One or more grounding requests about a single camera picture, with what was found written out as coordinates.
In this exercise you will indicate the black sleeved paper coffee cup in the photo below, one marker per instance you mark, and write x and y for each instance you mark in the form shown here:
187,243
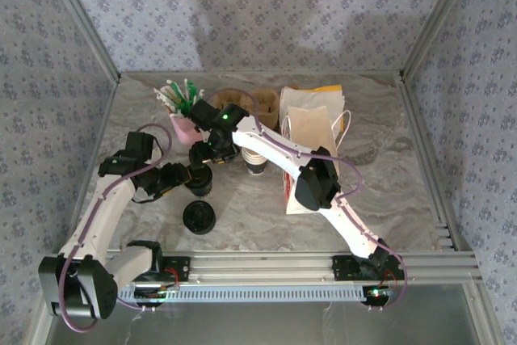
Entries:
200,189

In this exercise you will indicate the stack of paper cups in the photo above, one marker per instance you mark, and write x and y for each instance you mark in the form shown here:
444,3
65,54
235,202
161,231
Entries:
256,165

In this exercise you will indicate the white flower print paper bag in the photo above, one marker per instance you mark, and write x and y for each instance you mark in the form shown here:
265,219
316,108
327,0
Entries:
311,131

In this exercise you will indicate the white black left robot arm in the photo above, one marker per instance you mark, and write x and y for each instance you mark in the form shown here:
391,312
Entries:
101,215

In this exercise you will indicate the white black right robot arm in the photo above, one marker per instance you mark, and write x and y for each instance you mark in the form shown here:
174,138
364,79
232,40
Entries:
274,147

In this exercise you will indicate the stack of black lids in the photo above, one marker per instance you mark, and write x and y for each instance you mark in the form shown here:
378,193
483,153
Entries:
198,217

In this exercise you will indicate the pink straw holder cup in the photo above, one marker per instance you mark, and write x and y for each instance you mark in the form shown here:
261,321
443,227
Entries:
182,133

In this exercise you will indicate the green wrapped straw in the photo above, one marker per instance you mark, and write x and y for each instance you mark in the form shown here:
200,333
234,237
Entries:
175,90
194,92

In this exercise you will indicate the brown pulp cup carrier stack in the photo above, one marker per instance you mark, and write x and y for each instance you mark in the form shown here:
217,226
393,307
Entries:
266,108

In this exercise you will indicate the brown paper straw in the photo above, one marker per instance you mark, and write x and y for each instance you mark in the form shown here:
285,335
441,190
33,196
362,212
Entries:
176,100

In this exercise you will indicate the small circuit board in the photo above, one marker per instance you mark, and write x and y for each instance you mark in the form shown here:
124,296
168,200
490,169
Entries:
377,293
155,294

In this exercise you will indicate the yellow paper sheet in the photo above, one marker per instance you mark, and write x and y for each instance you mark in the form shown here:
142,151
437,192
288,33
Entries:
331,88

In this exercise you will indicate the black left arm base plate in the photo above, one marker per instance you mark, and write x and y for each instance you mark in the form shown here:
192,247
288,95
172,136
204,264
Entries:
177,268

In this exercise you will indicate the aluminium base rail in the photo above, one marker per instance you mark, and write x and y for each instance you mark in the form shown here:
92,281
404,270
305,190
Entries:
262,268

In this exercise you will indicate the aluminium frame post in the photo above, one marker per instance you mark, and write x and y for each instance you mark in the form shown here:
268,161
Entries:
436,22
85,26

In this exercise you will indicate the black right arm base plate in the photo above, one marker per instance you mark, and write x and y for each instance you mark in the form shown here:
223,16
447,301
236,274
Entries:
347,268

